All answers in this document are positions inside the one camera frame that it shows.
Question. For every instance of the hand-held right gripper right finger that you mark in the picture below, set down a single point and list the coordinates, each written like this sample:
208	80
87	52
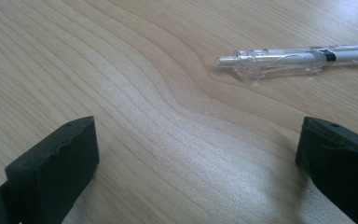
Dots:
338	161

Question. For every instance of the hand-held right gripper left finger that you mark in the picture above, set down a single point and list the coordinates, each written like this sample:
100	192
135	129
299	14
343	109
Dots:
56	168

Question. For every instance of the clear plastic ballpoint pen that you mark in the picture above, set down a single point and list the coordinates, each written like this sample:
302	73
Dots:
279	60

